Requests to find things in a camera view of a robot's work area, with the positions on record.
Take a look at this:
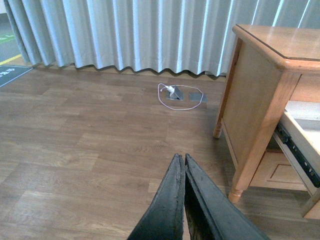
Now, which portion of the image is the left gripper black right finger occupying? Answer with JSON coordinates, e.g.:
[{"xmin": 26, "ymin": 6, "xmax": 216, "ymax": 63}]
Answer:
[{"xmin": 184, "ymin": 153, "xmax": 269, "ymax": 240}]

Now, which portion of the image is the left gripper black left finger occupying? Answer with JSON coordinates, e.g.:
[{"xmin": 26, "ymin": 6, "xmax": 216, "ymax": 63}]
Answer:
[{"xmin": 128, "ymin": 153, "xmax": 186, "ymax": 240}]

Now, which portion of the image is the wooden top drawer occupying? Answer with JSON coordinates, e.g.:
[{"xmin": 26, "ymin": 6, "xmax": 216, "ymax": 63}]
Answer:
[{"xmin": 279, "ymin": 100, "xmax": 320, "ymax": 176}]

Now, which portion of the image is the wooden drawer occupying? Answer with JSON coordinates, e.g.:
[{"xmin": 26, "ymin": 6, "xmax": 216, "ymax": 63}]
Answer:
[
  {"xmin": 248, "ymin": 149, "xmax": 320, "ymax": 220},
  {"xmin": 279, "ymin": 100, "xmax": 320, "ymax": 176}
]

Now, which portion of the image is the wooden lower drawer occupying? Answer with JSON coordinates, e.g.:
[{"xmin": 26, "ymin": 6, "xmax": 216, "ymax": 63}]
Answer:
[{"xmin": 248, "ymin": 149, "xmax": 320, "ymax": 220}]

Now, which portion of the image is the closed grey floor plate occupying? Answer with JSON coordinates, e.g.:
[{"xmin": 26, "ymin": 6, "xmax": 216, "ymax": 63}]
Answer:
[{"xmin": 188, "ymin": 92, "xmax": 208, "ymax": 103}]

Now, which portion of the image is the open grey floor socket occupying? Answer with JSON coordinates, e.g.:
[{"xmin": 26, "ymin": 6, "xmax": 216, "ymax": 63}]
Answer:
[{"xmin": 166, "ymin": 85, "xmax": 184, "ymax": 101}]

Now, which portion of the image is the white plug on floor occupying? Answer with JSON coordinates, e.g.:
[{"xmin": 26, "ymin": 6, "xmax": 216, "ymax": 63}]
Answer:
[{"xmin": 160, "ymin": 85, "xmax": 175, "ymax": 94}]

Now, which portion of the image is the wooden nightstand cabinet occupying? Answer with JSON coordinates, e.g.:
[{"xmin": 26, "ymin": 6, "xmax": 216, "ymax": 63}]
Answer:
[{"xmin": 213, "ymin": 24, "xmax": 320, "ymax": 203}]

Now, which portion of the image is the grey pleated curtain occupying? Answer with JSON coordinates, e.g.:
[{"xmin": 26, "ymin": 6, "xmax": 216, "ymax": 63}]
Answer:
[{"xmin": 4, "ymin": 0, "xmax": 320, "ymax": 76}]

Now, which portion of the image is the dark green floor sign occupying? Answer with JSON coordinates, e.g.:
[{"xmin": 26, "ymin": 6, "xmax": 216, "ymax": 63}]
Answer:
[{"xmin": 0, "ymin": 65, "xmax": 33, "ymax": 87}]

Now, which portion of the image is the black drawer slide rail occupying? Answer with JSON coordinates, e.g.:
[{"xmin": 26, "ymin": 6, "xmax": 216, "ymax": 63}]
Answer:
[{"xmin": 275, "ymin": 123, "xmax": 320, "ymax": 188}]

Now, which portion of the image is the white charging cable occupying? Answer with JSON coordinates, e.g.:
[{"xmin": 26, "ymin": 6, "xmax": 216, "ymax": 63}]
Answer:
[{"xmin": 157, "ymin": 83, "xmax": 204, "ymax": 111}]

